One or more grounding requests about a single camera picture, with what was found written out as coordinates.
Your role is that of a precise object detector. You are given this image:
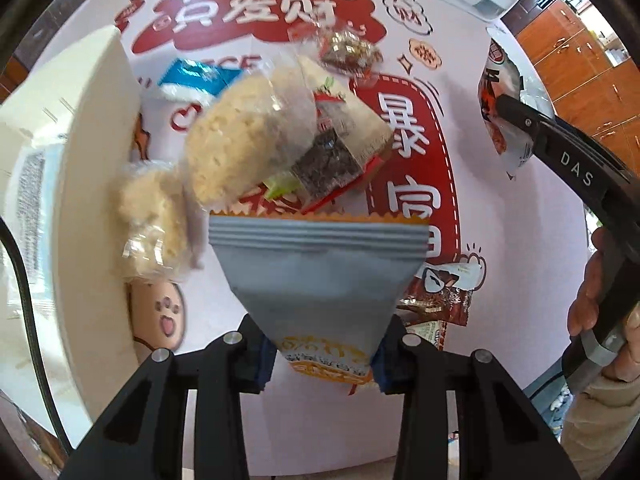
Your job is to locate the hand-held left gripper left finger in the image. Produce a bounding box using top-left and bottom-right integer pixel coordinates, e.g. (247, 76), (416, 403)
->
(59, 312), (276, 480)

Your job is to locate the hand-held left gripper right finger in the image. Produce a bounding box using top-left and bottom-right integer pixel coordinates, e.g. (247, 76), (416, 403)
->
(371, 312), (583, 480)

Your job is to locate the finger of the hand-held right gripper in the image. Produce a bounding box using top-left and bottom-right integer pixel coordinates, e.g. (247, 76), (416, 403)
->
(492, 92), (634, 202)

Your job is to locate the red white snack packet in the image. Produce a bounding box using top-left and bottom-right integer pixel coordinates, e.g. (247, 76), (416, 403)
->
(477, 37), (552, 181)

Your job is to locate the reddish brown snack packet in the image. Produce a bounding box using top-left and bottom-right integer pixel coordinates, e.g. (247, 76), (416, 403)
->
(395, 262), (476, 328)

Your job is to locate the grey orange snack packet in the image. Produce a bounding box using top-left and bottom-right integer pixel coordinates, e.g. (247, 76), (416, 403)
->
(207, 211), (437, 399)

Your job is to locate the small clear puffed rice bag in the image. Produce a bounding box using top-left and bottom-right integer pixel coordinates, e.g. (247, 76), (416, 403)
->
(112, 160), (203, 283)

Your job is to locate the large clear puffed rice bag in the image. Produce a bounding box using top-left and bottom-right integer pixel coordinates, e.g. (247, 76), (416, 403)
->
(182, 55), (321, 207)

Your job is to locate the white plastic bin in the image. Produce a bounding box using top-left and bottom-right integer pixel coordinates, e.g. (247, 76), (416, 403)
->
(0, 25), (151, 441)

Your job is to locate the person's right forearm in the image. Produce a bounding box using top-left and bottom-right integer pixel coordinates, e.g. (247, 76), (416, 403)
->
(560, 372), (640, 466)

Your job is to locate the person's right hand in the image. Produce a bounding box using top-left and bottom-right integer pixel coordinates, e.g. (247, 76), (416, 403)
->
(567, 227), (640, 384)

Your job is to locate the white red printed packet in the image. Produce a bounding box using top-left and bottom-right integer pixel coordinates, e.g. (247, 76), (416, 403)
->
(404, 319), (449, 352)

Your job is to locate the wooden drawer cabinet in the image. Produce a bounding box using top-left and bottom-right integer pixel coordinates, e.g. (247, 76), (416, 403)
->
(500, 0), (640, 161)

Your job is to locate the pink printed table cover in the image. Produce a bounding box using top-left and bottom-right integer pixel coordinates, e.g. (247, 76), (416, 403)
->
(20, 0), (593, 480)

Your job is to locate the light blue cloth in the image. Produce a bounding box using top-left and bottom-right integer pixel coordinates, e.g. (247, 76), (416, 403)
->
(540, 387), (576, 427)

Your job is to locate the beige seaweed snack packet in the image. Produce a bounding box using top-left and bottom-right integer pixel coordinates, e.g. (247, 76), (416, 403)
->
(292, 55), (396, 202)

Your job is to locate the clear brown candy packet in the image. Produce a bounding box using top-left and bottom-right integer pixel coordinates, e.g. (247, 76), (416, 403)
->
(290, 27), (384, 79)

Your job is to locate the blue white snack packet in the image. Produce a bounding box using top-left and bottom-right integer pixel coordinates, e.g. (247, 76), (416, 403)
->
(157, 58), (244, 106)

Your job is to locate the black cable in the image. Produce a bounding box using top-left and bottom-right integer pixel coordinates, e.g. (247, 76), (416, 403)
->
(0, 210), (77, 457)

